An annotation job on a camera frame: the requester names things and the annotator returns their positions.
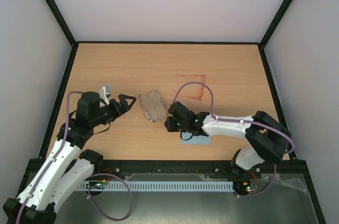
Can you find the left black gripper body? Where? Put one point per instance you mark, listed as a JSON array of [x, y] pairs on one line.
[[112, 114]]

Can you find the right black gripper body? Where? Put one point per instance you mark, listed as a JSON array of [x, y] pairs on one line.
[[169, 124]]

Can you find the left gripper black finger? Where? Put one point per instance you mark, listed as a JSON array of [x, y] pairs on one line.
[[127, 104], [126, 99]]

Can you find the striped sunglasses case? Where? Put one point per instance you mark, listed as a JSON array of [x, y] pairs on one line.
[[153, 106]]

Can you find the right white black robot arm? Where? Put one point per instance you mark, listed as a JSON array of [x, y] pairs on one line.
[[268, 139]]

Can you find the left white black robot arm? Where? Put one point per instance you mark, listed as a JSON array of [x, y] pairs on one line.
[[67, 165]]

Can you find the red transparent sunglasses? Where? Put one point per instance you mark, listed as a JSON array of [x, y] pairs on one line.
[[190, 87]]

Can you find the blue cleaning cloth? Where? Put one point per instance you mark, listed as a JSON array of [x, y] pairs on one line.
[[197, 140]]

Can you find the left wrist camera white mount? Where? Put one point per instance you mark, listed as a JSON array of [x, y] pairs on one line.
[[104, 93]]

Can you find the light blue slotted cable duct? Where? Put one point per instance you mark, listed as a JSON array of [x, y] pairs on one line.
[[152, 186]]

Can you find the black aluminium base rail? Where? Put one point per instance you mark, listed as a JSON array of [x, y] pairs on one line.
[[215, 169]]

